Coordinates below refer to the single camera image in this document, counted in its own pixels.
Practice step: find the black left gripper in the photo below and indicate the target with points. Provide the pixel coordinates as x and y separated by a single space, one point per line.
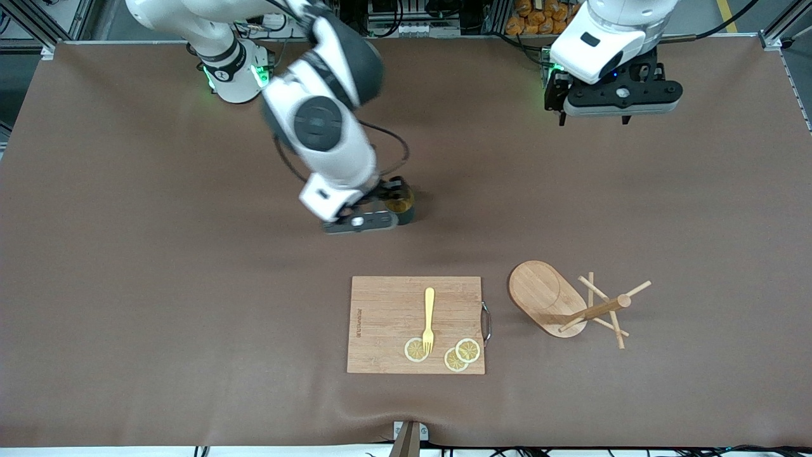
556 89

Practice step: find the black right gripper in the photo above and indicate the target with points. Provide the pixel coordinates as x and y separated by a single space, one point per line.
385 192

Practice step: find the dark teal cup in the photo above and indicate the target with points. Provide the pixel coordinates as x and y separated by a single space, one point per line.
406 217

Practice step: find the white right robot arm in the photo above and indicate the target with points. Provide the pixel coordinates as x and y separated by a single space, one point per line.
330 146

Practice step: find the wooden mug tree rack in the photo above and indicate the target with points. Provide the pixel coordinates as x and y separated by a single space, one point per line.
539 292

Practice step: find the pile of orange items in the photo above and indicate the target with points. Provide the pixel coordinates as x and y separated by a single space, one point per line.
539 19

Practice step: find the yellow plastic fork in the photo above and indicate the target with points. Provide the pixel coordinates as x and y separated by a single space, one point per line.
429 304

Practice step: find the wooden cutting board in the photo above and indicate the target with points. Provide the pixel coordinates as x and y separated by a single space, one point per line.
380 317

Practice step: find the lemon slice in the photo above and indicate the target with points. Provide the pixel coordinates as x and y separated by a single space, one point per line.
412 352
469 350
453 363

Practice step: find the white power strip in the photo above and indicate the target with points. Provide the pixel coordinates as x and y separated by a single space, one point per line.
276 22

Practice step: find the brown table mat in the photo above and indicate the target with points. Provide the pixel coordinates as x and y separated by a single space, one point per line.
158 254

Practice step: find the aluminium frame profile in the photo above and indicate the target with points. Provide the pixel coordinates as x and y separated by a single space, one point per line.
771 41
81 19

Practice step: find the grey metal mount bracket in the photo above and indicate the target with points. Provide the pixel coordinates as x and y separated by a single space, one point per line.
409 441

